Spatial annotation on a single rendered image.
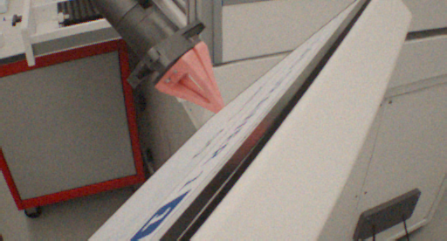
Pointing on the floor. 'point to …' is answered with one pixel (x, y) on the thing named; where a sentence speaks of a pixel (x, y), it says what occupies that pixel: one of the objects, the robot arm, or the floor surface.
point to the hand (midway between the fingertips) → (216, 105)
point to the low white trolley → (65, 120)
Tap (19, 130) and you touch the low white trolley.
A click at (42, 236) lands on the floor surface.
